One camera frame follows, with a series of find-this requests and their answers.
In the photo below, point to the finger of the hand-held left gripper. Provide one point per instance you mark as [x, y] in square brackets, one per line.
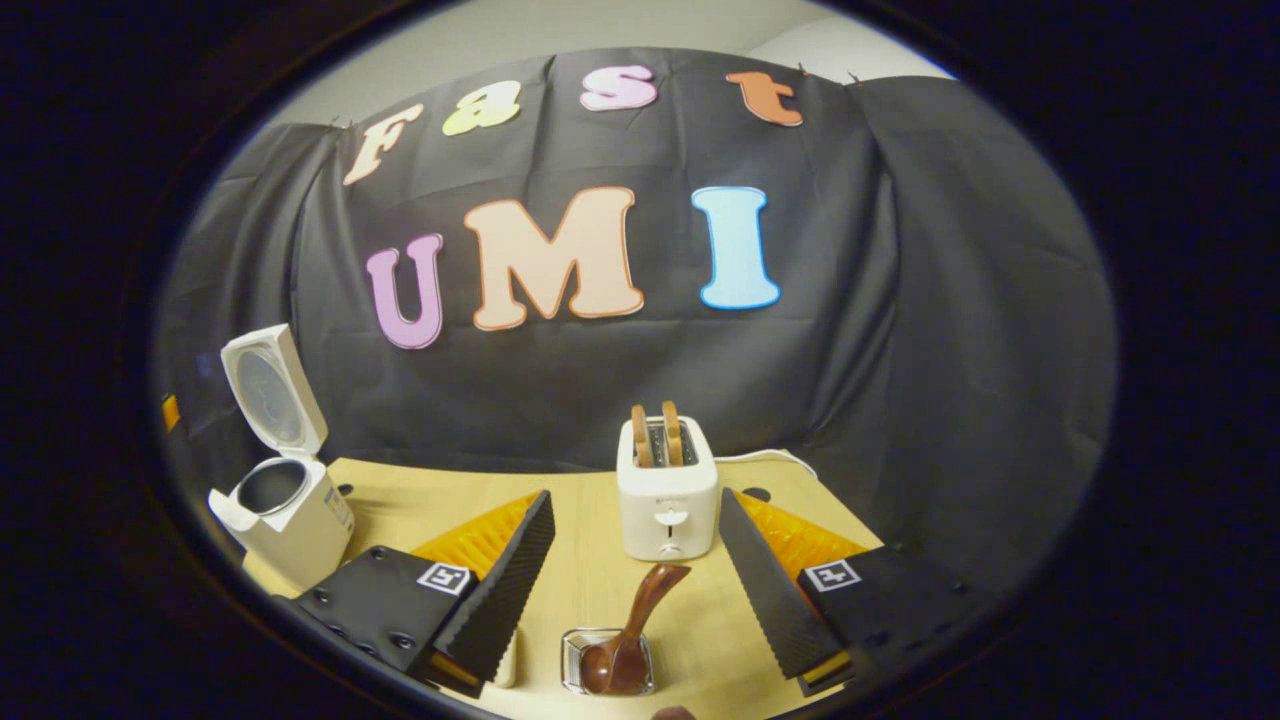
[171, 412]

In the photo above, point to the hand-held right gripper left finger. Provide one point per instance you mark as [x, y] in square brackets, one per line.
[500, 600]

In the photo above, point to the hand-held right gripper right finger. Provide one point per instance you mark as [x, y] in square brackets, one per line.
[770, 600]

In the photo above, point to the brown wooden spoon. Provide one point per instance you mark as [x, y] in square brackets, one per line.
[650, 600]

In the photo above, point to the white rice cooker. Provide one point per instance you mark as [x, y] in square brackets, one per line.
[300, 530]

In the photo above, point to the white toaster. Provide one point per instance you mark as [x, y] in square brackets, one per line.
[665, 490]

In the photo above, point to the toast bread slice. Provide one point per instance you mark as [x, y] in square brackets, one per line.
[641, 435]
[672, 432]

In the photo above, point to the black backdrop cloth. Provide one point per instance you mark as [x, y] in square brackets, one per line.
[600, 380]

